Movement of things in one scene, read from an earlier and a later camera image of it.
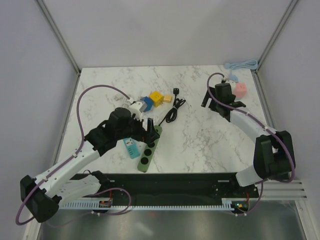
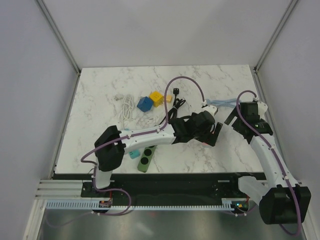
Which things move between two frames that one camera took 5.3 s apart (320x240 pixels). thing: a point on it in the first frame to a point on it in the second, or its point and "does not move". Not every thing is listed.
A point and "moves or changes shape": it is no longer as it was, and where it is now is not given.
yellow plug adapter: (167, 98) does not move
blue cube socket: (149, 102) moves or changes shape
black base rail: (177, 187) does not move
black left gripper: (151, 134) to (210, 138)
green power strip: (144, 162) does not move
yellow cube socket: (157, 98) does not move
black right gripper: (205, 100) to (230, 118)
